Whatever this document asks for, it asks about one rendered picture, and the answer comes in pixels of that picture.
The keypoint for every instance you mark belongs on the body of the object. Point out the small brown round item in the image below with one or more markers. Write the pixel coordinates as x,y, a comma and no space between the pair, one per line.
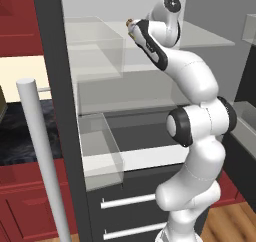
128,22

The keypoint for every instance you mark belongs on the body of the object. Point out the white fridge shelf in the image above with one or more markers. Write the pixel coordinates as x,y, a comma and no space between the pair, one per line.
150,157

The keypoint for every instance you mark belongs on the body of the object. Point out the large clear door bin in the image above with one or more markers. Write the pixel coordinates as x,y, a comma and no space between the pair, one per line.
93,49

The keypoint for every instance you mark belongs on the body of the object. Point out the small yellow item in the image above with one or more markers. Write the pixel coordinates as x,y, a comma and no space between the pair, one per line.
131,36

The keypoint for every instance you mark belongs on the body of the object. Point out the olive box-shaped item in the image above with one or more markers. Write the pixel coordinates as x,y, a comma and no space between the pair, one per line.
2,104

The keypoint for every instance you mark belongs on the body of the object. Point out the dark fridge door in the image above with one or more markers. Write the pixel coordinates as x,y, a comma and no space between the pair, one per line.
248,76
56,52

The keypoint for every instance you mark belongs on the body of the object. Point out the dark fridge drawer front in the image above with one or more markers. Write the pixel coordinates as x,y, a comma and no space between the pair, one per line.
130,221
133,186

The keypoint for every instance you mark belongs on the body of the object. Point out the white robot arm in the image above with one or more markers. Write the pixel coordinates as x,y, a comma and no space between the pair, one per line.
196,76

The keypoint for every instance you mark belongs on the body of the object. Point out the red wall cupboards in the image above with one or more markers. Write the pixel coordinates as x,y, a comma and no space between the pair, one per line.
16,22

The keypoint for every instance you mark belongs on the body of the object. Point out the red base cupboards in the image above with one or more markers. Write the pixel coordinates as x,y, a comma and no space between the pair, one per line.
23,202
228,192

